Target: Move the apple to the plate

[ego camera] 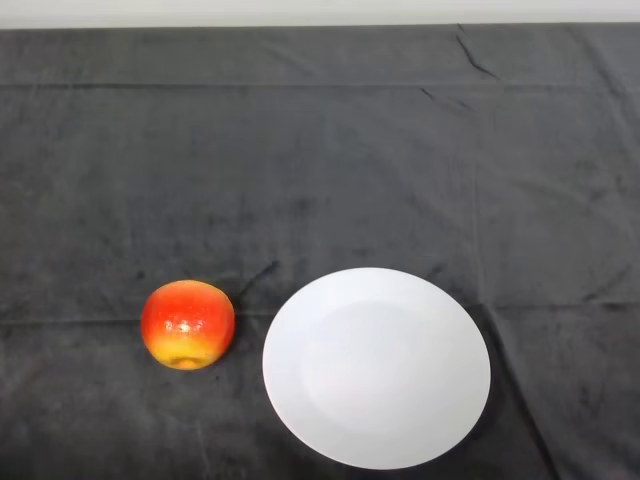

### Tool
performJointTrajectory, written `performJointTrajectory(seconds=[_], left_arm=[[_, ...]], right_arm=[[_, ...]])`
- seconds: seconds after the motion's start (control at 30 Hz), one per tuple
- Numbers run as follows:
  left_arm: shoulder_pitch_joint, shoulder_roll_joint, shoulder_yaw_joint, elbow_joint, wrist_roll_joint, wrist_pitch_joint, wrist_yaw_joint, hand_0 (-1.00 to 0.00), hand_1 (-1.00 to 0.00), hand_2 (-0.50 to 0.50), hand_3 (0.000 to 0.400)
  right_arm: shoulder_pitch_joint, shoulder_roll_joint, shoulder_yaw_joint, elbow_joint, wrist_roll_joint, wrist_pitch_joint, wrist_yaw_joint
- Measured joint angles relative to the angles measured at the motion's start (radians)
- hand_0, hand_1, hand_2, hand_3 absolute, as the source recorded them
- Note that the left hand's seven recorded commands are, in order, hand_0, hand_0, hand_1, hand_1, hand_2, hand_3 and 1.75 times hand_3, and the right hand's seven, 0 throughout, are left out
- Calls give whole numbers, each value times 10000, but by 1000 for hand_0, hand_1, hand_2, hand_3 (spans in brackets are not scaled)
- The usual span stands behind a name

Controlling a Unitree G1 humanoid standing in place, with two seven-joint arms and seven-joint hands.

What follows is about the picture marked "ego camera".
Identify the red and yellow apple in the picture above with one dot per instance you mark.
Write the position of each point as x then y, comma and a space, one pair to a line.
187, 320

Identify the white round plate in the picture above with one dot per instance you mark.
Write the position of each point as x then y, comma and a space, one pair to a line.
370, 380

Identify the black cloth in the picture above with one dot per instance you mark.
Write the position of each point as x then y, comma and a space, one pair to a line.
320, 165

